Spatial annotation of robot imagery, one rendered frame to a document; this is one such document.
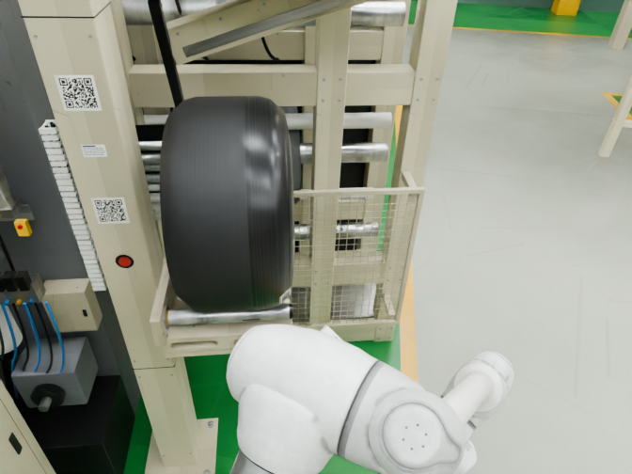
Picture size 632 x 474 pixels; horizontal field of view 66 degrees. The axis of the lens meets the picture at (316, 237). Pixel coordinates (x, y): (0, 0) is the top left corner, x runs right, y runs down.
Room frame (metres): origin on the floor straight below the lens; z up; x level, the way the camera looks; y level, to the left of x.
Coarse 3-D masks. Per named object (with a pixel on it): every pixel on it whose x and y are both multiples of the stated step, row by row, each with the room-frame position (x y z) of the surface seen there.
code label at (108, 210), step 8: (96, 200) 0.95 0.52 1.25; (104, 200) 0.95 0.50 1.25; (112, 200) 0.95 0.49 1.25; (120, 200) 0.96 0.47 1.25; (96, 208) 0.95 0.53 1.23; (104, 208) 0.95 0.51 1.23; (112, 208) 0.95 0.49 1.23; (120, 208) 0.96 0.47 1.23; (96, 216) 0.95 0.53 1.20; (104, 216) 0.95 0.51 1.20; (112, 216) 0.95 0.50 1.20; (120, 216) 0.95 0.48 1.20; (128, 216) 0.96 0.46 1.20
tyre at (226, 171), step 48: (240, 96) 1.16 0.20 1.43; (192, 144) 0.93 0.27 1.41; (240, 144) 0.94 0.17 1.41; (288, 144) 1.00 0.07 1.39; (192, 192) 0.85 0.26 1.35; (240, 192) 0.86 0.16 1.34; (288, 192) 0.90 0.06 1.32; (192, 240) 0.80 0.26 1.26; (240, 240) 0.81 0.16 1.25; (288, 240) 0.85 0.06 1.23; (192, 288) 0.79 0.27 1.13; (240, 288) 0.80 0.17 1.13; (288, 288) 0.86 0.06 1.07
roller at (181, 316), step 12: (168, 312) 0.91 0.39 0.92; (180, 312) 0.91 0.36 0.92; (192, 312) 0.91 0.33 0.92; (216, 312) 0.92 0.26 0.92; (228, 312) 0.92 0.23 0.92; (240, 312) 0.92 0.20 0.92; (252, 312) 0.92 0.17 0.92; (264, 312) 0.93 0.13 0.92; (276, 312) 0.93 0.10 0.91; (288, 312) 0.93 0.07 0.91; (168, 324) 0.89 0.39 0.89; (180, 324) 0.89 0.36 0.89
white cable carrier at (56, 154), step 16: (48, 128) 0.95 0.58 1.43; (48, 144) 0.95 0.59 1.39; (64, 160) 0.98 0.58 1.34; (64, 176) 0.95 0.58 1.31; (64, 192) 0.95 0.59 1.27; (80, 208) 0.96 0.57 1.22; (80, 224) 0.96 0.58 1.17; (80, 240) 0.95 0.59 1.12; (96, 256) 0.96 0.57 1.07; (96, 272) 0.95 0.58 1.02; (96, 288) 0.95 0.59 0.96
